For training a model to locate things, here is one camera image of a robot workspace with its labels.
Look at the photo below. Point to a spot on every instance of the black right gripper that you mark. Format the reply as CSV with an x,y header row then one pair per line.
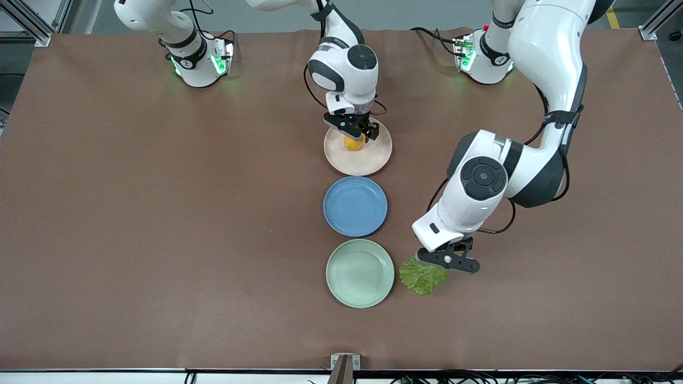
x,y
365,127

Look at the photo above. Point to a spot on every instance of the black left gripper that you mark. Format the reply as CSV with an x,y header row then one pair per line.
x,y
460,247

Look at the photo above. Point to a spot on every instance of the yellow lemon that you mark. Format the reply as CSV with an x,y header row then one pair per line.
x,y
353,144

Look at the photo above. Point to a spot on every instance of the green lettuce leaf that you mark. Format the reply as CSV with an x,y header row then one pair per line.
x,y
421,280

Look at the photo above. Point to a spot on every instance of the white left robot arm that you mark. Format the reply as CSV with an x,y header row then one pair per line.
x,y
555,53

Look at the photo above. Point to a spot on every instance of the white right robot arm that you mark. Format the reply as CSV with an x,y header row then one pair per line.
x,y
347,69

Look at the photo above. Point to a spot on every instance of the beige round plate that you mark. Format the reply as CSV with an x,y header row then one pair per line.
x,y
357,162

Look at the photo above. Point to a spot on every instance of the blue round plate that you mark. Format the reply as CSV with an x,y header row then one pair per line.
x,y
355,207

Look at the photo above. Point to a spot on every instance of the green round plate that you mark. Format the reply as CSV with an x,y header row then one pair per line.
x,y
360,273

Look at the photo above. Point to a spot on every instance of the large table cover sheet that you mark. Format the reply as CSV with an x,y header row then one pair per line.
x,y
160,213

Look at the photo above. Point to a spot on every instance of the black round knob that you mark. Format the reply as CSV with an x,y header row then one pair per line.
x,y
675,36

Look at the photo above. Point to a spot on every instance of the silver table edge bracket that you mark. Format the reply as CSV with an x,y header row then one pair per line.
x,y
344,362

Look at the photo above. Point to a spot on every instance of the aluminium frame strut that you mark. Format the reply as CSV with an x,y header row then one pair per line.
x,y
62,15

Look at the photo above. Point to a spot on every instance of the aluminium frame profile with foot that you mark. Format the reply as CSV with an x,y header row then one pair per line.
x,y
29,24
661,16

